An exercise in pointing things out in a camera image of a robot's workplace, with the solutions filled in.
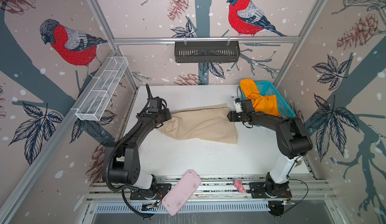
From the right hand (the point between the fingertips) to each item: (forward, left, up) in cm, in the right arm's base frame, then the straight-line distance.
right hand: (232, 116), depth 100 cm
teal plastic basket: (+24, -29, +4) cm, 38 cm away
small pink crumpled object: (-41, +1, 0) cm, 41 cm away
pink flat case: (-48, +31, 0) cm, 57 cm away
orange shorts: (+8, -24, +3) cm, 25 cm away
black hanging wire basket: (+37, +21, +25) cm, 50 cm away
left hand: (-7, +42, +11) cm, 44 cm away
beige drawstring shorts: (-7, +16, +1) cm, 17 cm away
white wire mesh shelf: (-14, +74, +30) cm, 81 cm away
